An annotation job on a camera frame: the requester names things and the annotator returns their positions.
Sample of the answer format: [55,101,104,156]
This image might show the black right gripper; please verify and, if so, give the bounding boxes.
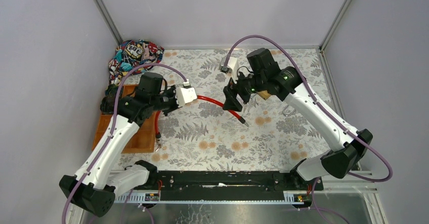
[222,66,265,112]

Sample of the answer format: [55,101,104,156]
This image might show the red cable lock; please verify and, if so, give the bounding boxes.
[153,95,250,153]

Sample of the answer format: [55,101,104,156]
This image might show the brass padlock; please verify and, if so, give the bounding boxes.
[256,90,272,100]
[281,105,296,117]

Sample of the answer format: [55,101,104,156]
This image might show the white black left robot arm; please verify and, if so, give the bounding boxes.
[59,72,222,223]

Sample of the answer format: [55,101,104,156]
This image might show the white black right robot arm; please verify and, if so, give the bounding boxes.
[222,48,373,190]

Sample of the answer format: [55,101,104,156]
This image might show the floral patterned table mat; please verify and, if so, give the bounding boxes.
[113,48,334,171]

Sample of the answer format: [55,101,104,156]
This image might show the orange wooden compartment tray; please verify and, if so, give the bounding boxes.
[92,84,155,154]

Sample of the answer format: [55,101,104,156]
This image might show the colourful comic print cloth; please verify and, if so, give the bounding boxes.
[108,39,164,85]

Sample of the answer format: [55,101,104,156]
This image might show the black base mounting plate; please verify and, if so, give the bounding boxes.
[135,171,324,201]

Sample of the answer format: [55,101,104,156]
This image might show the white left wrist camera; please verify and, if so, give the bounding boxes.
[176,80,197,108]

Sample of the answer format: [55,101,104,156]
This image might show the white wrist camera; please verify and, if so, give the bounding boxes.
[176,80,197,108]
[219,56,238,83]

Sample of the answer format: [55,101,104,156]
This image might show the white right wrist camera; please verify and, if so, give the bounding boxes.
[219,56,238,83]

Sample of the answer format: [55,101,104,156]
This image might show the aluminium frame rail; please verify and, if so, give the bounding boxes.
[93,0,123,45]

